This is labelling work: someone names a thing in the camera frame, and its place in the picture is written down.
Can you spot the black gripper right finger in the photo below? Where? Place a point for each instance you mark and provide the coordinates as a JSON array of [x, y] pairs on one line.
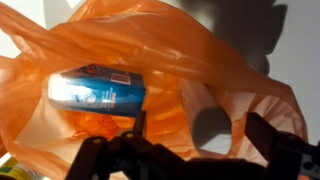
[[263, 135]]

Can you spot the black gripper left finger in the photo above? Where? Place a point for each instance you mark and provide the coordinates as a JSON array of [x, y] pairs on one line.
[[140, 122]]

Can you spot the orange plastic bag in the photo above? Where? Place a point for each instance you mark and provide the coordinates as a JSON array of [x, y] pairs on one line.
[[150, 43]]

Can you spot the blue rectangular box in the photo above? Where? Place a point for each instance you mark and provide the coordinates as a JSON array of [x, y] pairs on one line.
[[100, 91]]

